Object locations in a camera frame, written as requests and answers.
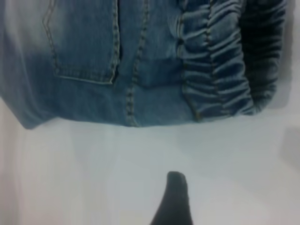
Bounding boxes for blue denim jeans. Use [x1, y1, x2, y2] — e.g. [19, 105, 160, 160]
[0, 0, 293, 129]

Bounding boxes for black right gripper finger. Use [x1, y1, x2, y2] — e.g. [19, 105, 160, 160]
[150, 171, 193, 225]

